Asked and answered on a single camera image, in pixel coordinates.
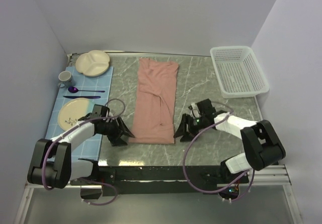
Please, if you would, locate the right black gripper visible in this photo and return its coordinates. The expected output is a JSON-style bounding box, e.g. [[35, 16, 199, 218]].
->
[[173, 113, 207, 142]]

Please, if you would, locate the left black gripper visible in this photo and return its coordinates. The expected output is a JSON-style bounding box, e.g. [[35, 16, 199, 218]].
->
[[98, 116, 134, 146]]

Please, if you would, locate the pink printed t shirt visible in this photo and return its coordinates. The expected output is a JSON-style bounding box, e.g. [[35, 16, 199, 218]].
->
[[129, 58, 179, 144]]

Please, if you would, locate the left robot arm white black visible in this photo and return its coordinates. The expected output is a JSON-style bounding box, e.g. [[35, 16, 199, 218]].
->
[[27, 104, 134, 190]]

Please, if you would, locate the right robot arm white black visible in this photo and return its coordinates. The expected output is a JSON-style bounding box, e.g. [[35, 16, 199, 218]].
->
[[174, 99, 286, 183]]

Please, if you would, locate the purple knife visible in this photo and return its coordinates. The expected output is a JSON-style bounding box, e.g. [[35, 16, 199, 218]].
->
[[63, 96, 101, 99]]

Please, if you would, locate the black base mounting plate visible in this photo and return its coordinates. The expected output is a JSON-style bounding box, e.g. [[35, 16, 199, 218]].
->
[[69, 165, 242, 201]]

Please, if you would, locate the blue grid placemat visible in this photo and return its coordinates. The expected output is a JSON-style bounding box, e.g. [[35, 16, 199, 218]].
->
[[45, 66, 114, 162]]

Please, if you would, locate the cream teal round plate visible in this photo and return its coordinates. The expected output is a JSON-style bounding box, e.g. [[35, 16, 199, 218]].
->
[[57, 98, 94, 131]]

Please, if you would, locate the purple spoon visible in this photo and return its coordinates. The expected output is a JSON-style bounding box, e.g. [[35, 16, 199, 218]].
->
[[67, 87, 105, 93]]

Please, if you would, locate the cream divided plate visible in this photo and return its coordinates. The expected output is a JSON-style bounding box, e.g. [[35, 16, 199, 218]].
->
[[75, 50, 110, 77]]

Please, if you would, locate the white plastic basket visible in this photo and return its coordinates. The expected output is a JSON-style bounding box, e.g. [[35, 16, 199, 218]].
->
[[210, 46, 269, 99]]

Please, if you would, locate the grey mug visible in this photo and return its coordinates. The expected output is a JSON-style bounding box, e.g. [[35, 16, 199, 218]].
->
[[58, 70, 73, 88]]

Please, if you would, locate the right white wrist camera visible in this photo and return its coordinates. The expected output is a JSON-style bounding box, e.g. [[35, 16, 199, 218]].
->
[[188, 103, 200, 118]]

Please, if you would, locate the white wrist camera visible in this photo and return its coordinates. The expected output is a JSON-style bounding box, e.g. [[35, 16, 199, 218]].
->
[[188, 103, 200, 118], [107, 110, 117, 120]]

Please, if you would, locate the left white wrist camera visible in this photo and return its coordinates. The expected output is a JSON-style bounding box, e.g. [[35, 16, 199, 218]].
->
[[107, 110, 117, 120]]

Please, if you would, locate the aluminium frame rail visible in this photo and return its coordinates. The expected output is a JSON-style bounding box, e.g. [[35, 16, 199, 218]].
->
[[14, 143, 302, 224]]

